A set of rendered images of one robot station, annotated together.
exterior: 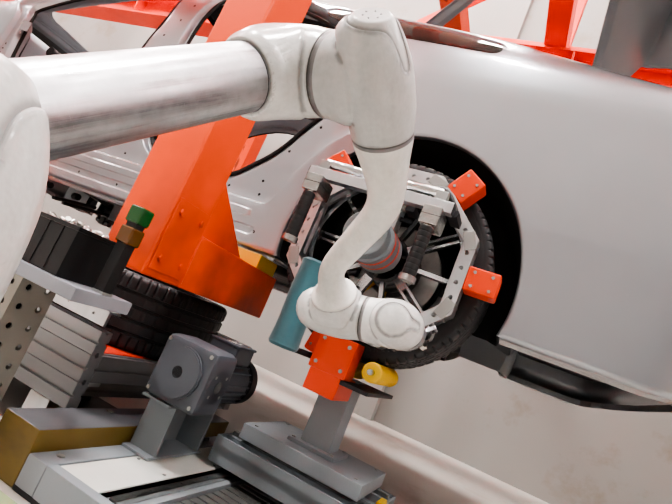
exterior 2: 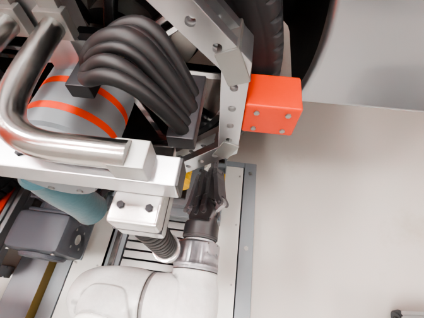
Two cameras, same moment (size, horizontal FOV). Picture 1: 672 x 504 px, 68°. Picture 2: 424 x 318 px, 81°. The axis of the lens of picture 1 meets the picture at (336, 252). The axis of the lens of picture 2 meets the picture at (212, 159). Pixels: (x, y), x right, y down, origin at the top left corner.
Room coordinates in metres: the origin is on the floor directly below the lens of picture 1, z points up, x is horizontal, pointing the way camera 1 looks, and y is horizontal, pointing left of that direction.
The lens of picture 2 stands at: (1.09, -0.23, 1.18)
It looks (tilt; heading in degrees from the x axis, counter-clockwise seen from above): 60 degrees down; 344
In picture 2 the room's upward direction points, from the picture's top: straight up
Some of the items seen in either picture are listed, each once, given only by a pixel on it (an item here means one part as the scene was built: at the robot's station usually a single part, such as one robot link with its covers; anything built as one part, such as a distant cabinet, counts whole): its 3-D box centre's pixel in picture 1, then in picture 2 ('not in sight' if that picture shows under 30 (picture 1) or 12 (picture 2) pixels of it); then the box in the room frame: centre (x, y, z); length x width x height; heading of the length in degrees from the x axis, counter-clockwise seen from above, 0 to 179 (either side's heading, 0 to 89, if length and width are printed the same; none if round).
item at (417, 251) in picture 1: (417, 252); (158, 238); (1.18, -0.18, 0.83); 0.04 x 0.04 x 0.16
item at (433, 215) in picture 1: (432, 219); (147, 189); (1.21, -0.20, 0.93); 0.09 x 0.05 x 0.05; 157
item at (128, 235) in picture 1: (130, 236); not in sight; (1.12, 0.44, 0.59); 0.04 x 0.04 x 0.04; 67
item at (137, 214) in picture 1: (140, 216); not in sight; (1.12, 0.44, 0.64); 0.04 x 0.04 x 0.04; 67
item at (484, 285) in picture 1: (482, 285); (270, 105); (1.35, -0.41, 0.85); 0.09 x 0.08 x 0.07; 67
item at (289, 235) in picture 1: (299, 215); not in sight; (1.31, 0.13, 0.83); 0.04 x 0.04 x 0.16
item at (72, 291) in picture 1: (40, 271); not in sight; (1.20, 0.62, 0.44); 0.43 x 0.17 x 0.03; 67
